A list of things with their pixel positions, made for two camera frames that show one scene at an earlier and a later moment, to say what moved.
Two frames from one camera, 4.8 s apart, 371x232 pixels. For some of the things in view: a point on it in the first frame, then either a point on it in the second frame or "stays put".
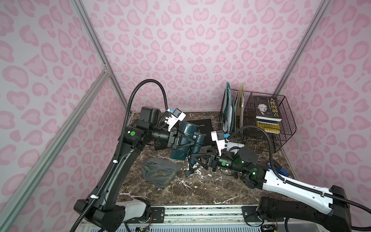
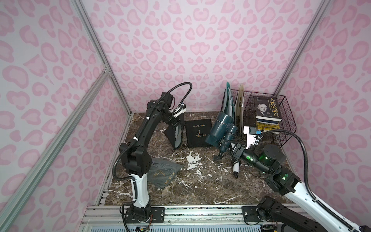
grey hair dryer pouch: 159,172 stays put
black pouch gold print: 204,126 stays put
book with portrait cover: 267,108 stays put
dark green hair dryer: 190,143 → 222,130
